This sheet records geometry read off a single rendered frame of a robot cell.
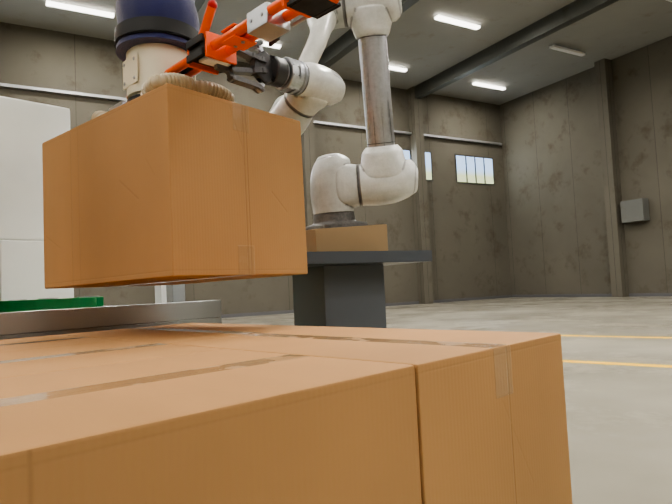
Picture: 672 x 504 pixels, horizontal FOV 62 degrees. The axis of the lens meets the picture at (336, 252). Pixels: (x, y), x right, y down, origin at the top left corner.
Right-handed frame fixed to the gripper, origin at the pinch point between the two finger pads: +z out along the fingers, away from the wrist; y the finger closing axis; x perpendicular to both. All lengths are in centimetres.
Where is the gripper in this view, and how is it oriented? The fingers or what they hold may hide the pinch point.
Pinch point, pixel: (214, 53)
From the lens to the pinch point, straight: 143.3
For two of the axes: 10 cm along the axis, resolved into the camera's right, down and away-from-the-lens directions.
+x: -7.0, 0.7, 7.1
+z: -7.1, -0.1, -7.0
